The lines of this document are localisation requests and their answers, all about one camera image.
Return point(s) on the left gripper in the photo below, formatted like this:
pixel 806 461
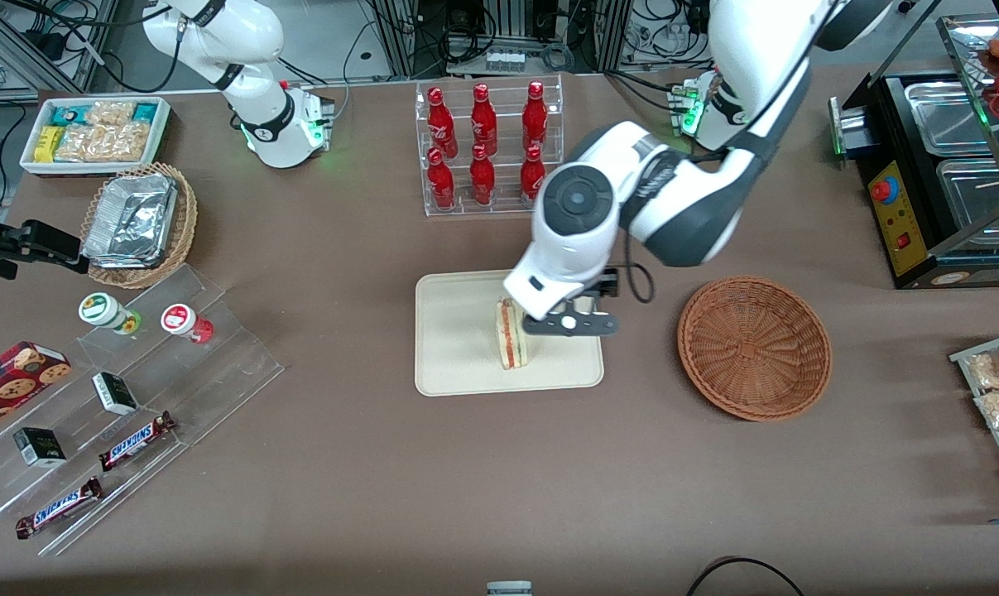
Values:
pixel 603 285

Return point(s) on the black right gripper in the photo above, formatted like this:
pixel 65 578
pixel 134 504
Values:
pixel 29 240

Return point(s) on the triangular sandwich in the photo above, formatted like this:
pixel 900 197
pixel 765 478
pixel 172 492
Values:
pixel 511 343

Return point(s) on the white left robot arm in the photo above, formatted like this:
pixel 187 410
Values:
pixel 689 207

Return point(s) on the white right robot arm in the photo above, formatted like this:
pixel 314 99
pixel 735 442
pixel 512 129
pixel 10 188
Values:
pixel 251 50

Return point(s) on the cream plastic serving tray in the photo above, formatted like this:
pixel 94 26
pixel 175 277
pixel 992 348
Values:
pixel 458 331

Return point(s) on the light wicker basket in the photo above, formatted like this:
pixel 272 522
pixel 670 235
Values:
pixel 180 236

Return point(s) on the brown wicker basket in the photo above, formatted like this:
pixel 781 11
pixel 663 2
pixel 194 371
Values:
pixel 756 348

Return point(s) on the white plastic snack bin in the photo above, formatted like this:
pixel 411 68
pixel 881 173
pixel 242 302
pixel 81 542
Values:
pixel 31 161

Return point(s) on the clear acrylic bottle rack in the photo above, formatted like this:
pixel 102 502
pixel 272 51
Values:
pixel 499 207

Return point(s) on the green lid white jar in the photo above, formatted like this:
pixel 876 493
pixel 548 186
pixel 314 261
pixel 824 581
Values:
pixel 102 311

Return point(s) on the yellow snack packet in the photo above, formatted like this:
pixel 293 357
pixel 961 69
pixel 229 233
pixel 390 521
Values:
pixel 48 143

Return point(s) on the stack of foil trays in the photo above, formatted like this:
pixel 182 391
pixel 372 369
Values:
pixel 131 219

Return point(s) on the red Coca-Cola bottle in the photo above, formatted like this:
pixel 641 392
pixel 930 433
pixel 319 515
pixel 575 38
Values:
pixel 535 116
pixel 440 180
pixel 441 120
pixel 483 120
pixel 532 172
pixel 482 175

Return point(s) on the clear cracker bag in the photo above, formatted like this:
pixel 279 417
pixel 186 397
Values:
pixel 110 113
pixel 102 142

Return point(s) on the red tartan cookie box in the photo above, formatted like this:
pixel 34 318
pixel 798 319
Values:
pixel 11 385

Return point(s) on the teal snack packet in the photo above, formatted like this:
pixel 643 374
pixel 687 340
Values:
pixel 145 112
pixel 67 114

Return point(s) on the small black carton box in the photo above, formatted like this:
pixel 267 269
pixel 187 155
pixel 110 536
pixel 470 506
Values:
pixel 40 448
pixel 115 394

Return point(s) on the red lid white jar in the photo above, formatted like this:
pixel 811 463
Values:
pixel 183 321

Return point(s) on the brown Snickers bar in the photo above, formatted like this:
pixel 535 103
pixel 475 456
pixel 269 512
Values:
pixel 135 440
pixel 59 507

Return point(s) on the clear acrylic stepped shelf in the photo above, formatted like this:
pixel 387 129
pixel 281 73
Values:
pixel 218 364

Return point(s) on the white power strip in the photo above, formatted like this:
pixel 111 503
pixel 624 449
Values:
pixel 505 61

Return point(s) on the small grey device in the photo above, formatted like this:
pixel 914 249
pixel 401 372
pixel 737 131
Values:
pixel 509 588

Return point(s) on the red emergency stop button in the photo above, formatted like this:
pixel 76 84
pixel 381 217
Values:
pixel 884 190

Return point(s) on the black food warmer machine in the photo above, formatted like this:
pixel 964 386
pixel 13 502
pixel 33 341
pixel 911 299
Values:
pixel 905 232

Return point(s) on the steel food pan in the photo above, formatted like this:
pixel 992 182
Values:
pixel 983 199
pixel 950 116

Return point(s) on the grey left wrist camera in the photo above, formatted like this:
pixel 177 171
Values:
pixel 586 324

